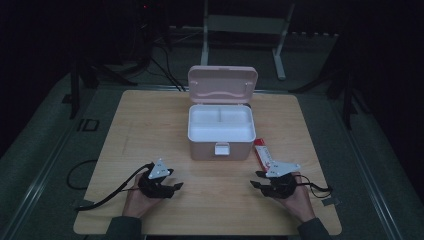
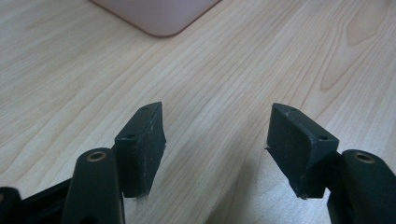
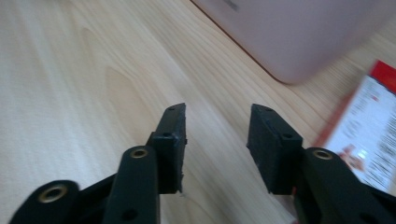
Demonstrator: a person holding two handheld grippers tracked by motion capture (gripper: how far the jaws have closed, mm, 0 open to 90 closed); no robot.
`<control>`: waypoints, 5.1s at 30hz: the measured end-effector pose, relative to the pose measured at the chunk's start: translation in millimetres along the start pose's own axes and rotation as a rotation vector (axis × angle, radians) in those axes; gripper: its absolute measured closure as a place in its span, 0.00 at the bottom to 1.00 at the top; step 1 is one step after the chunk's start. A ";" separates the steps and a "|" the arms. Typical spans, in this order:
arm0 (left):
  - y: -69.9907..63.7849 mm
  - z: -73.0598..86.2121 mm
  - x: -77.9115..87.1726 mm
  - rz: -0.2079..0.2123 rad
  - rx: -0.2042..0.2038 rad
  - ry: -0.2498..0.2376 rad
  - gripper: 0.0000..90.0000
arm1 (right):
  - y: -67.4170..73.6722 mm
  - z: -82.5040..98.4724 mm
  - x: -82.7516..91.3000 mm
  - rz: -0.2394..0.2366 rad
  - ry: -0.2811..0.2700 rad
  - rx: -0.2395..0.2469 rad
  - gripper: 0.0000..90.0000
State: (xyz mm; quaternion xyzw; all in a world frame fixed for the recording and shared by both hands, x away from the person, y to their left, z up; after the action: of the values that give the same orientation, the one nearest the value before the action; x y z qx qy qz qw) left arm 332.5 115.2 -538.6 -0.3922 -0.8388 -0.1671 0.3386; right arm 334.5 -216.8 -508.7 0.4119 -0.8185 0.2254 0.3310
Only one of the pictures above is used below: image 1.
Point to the person's right hand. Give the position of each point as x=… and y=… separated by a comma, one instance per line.
x=300, y=201

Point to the person's left hand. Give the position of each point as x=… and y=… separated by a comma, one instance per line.
x=136, y=203

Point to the white tray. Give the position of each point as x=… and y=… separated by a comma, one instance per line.
x=220, y=128

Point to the red and white carton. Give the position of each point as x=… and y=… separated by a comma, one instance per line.
x=263, y=155

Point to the grey tape piece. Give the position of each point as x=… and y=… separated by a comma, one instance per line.
x=330, y=201

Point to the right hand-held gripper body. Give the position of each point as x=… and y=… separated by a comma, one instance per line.
x=281, y=185

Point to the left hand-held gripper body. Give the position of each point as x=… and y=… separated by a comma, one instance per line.
x=156, y=171

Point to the white metal stand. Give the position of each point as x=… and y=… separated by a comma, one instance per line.
x=245, y=24

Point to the pink storage box with lid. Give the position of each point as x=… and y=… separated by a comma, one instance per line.
x=221, y=83

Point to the black tripod stand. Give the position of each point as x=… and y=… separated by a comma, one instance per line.
x=346, y=93
x=75, y=90

